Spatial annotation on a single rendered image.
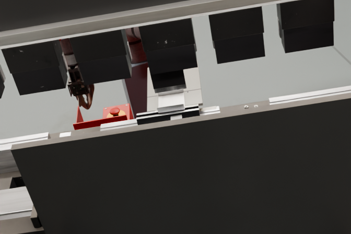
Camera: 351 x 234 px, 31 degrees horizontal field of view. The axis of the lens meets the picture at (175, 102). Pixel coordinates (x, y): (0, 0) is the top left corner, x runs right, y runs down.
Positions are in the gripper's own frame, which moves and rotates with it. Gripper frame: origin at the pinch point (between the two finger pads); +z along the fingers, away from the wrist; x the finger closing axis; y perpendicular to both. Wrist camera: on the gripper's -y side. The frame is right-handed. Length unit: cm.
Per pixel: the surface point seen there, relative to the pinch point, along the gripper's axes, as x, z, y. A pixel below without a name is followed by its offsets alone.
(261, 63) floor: 84, 72, -143
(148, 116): 25.7, -12.9, 37.3
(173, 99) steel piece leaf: 34.3, -13.7, 30.7
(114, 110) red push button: 10.0, 3.1, 2.4
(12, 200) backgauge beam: -15, -9, 64
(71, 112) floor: -38, 73, -126
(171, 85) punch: 35, -23, 38
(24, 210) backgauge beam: -11, -9, 69
